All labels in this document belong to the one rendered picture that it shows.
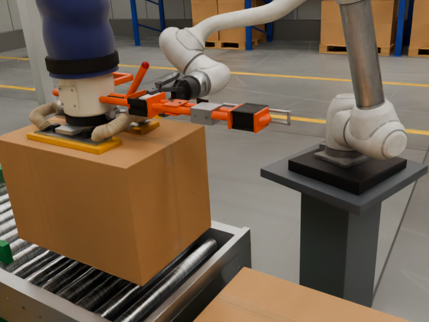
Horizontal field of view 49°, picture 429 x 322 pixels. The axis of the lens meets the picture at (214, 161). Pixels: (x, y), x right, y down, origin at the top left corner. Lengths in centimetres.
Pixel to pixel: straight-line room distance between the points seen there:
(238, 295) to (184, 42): 89
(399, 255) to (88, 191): 194
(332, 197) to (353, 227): 27
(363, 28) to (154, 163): 82
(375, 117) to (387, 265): 124
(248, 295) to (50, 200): 73
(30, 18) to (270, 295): 345
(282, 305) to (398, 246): 147
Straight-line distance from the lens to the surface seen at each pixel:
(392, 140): 174
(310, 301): 163
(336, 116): 193
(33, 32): 450
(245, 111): 120
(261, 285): 169
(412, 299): 260
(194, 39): 167
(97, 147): 144
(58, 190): 158
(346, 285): 219
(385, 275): 272
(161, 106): 136
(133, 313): 163
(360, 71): 171
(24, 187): 172
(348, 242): 206
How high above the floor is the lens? 158
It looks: 23 degrees down
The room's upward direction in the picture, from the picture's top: 3 degrees counter-clockwise
